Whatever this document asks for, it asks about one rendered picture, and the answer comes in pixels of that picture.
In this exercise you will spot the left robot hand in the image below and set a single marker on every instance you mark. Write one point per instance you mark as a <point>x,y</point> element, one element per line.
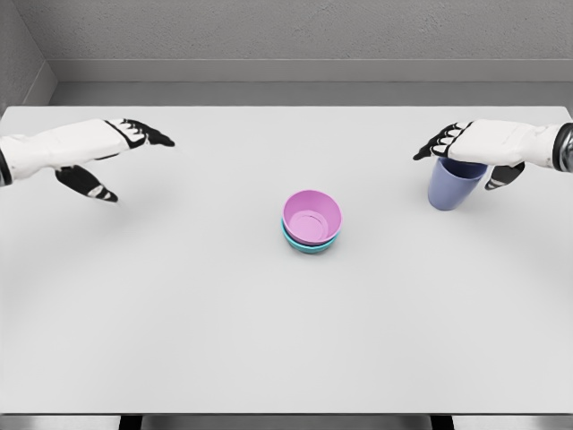
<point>96,141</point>

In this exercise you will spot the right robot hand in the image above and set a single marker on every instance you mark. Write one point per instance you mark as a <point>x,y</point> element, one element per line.
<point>481,144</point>

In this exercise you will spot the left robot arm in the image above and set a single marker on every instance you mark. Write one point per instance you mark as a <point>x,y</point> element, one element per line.
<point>28,152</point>

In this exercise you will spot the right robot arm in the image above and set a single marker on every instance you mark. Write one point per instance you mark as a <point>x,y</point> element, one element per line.
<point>548,145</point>

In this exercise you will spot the lavender blue cup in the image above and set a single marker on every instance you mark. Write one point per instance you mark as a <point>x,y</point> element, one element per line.
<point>447,188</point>

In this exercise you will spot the pink bowl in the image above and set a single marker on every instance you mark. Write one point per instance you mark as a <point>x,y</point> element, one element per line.
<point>313,218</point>

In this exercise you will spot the teal bowl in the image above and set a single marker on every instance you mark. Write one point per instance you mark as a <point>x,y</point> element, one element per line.
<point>293,240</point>

